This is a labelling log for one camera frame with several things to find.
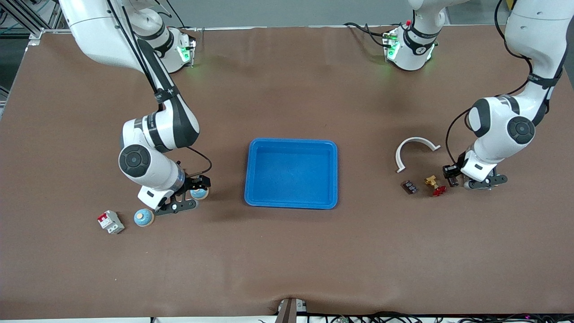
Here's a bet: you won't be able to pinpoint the blue plastic tray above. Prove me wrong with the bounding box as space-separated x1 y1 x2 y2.
244 138 338 210

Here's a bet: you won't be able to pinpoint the brass valve red handwheel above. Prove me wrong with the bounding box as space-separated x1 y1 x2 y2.
424 175 448 197

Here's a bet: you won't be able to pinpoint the white curved plastic clamp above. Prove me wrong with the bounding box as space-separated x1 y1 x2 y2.
395 137 441 174

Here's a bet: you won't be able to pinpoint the brown table mat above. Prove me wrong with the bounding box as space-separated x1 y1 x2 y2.
0 25 574 320

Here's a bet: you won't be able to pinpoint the white circuit breaker red switch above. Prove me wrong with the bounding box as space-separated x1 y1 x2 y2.
97 210 125 235

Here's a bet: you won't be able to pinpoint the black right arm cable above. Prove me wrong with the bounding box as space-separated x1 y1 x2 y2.
105 0 212 175

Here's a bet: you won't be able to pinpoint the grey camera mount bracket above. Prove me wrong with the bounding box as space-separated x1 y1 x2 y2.
274 298 308 323

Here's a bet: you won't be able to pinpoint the black cables at table edge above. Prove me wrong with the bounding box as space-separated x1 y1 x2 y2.
309 311 574 323

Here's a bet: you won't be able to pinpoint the black base cables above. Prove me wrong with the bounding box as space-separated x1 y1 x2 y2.
344 22 391 48

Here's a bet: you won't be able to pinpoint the aluminium frame rails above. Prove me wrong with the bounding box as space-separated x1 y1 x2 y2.
0 0 61 43

